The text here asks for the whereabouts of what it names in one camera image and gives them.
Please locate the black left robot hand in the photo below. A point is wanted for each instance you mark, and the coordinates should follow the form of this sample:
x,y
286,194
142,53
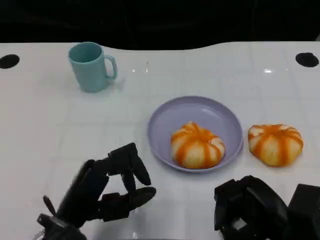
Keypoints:
x,y
85,195

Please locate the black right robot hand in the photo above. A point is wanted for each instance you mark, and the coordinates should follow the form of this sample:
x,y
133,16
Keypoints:
x,y
260,205

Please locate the orange and white bread roll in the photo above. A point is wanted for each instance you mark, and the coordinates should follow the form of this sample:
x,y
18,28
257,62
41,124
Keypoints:
x,y
275,145
197,147

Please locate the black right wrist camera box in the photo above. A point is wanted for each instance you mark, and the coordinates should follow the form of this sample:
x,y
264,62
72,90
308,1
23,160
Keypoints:
x,y
305,212

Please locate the black table grommet hole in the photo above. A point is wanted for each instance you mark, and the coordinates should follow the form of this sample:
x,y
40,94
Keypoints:
x,y
8,61
307,59

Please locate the pale green mug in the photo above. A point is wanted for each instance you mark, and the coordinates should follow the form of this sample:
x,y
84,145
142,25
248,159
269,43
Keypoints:
x,y
90,72

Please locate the lilac plate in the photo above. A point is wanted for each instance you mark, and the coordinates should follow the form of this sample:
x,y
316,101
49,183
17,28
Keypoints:
x,y
200,110

